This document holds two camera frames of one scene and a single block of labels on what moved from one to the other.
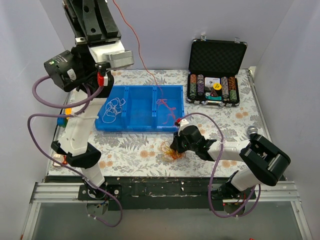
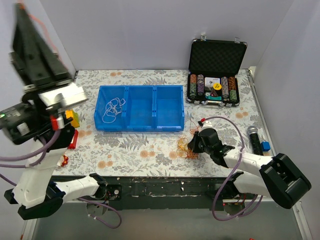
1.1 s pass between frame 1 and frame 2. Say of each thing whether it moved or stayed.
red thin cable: moved
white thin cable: stayed
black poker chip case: stayed
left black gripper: moved
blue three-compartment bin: stayed
